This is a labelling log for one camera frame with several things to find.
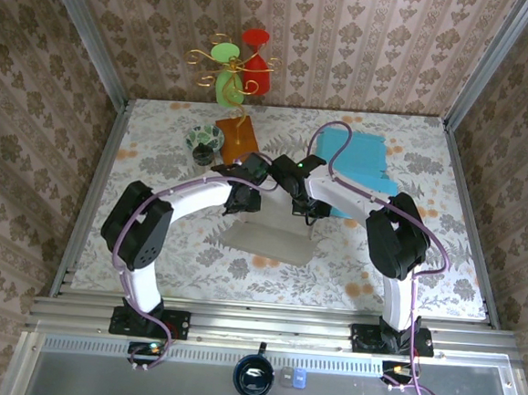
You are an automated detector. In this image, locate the white cardboard sheet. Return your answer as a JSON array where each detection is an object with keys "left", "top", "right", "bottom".
[{"left": 220, "top": 184, "right": 320, "bottom": 269}]

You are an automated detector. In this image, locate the blue paper box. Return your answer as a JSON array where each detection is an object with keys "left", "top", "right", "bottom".
[{"left": 310, "top": 127, "right": 402, "bottom": 223}]

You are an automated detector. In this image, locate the floral tablecloth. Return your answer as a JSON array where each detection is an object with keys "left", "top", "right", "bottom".
[{"left": 71, "top": 90, "right": 502, "bottom": 324}]

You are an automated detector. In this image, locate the green plastic goblet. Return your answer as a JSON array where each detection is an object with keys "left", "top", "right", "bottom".
[{"left": 205, "top": 41, "right": 250, "bottom": 110}]

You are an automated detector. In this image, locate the red plastic goblet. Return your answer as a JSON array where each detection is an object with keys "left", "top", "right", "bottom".
[{"left": 236, "top": 26, "right": 277, "bottom": 98}]

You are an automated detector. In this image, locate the dark blue mug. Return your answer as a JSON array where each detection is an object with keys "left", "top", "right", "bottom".
[{"left": 231, "top": 340, "right": 278, "bottom": 395}]

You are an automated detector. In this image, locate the gold wire stand, wooden base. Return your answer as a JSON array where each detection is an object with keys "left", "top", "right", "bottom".
[{"left": 177, "top": 30, "right": 286, "bottom": 172}]

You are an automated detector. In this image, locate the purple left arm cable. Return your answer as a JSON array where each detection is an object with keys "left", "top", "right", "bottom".
[{"left": 102, "top": 147, "right": 286, "bottom": 381}]

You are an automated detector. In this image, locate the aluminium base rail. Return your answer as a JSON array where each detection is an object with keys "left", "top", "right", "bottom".
[{"left": 26, "top": 285, "right": 519, "bottom": 369}]

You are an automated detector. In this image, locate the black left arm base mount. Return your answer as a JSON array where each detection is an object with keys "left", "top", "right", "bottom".
[{"left": 107, "top": 305, "right": 192, "bottom": 341}]

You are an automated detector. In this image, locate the slotted grey cable duct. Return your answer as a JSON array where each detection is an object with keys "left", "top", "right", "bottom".
[{"left": 41, "top": 331, "right": 388, "bottom": 377}]

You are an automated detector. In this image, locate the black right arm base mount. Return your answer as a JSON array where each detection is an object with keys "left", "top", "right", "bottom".
[{"left": 349, "top": 321, "right": 437, "bottom": 360}]

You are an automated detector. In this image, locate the aluminium frame post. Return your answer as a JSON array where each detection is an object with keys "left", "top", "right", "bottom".
[
  {"left": 442, "top": 0, "right": 528, "bottom": 137},
  {"left": 28, "top": 0, "right": 139, "bottom": 110}
]

